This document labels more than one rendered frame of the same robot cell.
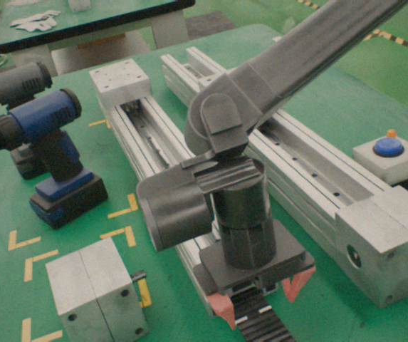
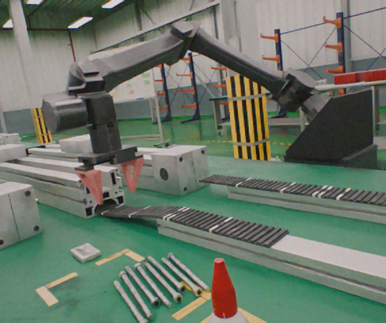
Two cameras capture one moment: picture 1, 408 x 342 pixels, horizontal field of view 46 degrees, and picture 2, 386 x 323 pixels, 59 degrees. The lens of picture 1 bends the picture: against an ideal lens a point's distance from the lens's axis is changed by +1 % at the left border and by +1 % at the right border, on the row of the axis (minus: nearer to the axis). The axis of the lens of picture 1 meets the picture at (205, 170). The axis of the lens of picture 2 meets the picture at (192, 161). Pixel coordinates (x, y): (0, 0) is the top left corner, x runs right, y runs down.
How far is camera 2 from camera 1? 41 cm
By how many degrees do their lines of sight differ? 33
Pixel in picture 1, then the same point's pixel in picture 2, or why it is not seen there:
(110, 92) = not seen: outside the picture
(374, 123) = not seen: hidden behind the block
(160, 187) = (56, 97)
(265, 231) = (116, 128)
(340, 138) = not seen: hidden behind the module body
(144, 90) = (21, 153)
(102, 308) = (12, 202)
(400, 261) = (186, 164)
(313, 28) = (126, 53)
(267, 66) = (107, 60)
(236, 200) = (99, 103)
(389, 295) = (184, 187)
